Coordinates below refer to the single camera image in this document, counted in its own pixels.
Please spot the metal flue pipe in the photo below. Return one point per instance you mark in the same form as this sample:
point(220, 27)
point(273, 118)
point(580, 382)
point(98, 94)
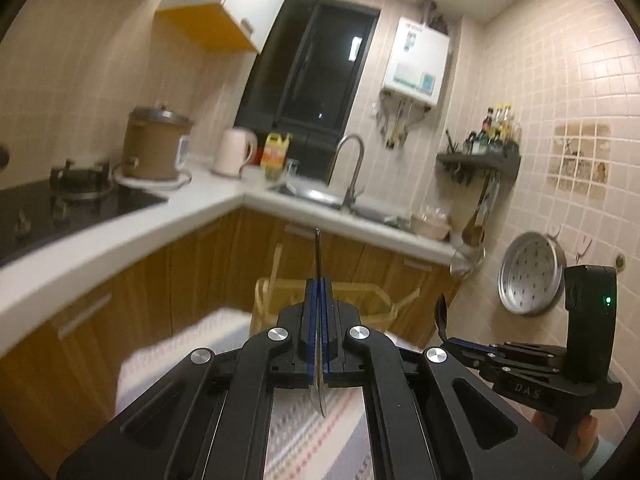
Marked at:
point(432, 15)

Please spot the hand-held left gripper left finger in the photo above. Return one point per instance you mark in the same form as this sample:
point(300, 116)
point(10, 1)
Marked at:
point(240, 410)

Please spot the black gas stove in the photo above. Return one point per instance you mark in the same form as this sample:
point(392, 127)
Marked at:
point(75, 210)

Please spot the yellow detergent bottle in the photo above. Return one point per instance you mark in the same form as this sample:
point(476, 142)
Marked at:
point(276, 157)

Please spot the white electric kettle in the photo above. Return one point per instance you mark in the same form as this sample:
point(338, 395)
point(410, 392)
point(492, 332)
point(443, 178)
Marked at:
point(232, 152)

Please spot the white and yellow wall cabinet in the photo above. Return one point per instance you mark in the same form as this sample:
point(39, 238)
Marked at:
point(240, 5)

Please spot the dark window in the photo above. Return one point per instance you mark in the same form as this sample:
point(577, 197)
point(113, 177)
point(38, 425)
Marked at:
point(310, 70)

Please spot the pink bowl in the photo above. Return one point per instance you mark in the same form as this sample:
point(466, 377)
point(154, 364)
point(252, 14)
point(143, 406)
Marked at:
point(430, 227)

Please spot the yellow slotted utensil basket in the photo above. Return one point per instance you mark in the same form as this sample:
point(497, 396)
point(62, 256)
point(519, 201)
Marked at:
point(370, 305)

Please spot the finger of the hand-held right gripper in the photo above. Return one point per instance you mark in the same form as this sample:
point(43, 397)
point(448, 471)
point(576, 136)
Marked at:
point(490, 366)
point(475, 346)

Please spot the hanging wooden spoon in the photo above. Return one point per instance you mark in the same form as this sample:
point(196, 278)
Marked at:
point(472, 227)

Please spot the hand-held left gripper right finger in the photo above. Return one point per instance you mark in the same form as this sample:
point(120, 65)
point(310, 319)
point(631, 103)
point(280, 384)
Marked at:
point(400, 410)

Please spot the metal kitchen faucet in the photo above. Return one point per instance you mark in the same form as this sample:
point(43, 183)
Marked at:
point(350, 175)

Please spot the water heater pipes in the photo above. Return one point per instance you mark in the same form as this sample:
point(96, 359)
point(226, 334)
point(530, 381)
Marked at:
point(397, 125)

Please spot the brown rice cooker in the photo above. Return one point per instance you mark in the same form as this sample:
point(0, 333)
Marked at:
point(150, 145)

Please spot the round metal steamer tray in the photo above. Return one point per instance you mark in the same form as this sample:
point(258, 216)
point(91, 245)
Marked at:
point(530, 275)

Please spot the steel kitchen sink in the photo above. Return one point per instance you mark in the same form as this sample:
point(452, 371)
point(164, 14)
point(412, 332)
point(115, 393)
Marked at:
point(320, 197)

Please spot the row of condiment bottles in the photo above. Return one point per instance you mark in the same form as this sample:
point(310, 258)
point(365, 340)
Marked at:
point(492, 132)

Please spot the white kitchen countertop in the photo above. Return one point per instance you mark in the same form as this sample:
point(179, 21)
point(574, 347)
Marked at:
point(150, 240)

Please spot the metal table knife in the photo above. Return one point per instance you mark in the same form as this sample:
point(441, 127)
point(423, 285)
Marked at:
point(317, 255)

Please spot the white wall water heater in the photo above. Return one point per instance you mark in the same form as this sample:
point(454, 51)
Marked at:
point(415, 60)

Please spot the wooden base cabinets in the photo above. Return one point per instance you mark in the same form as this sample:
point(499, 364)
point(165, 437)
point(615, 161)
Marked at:
point(200, 270)

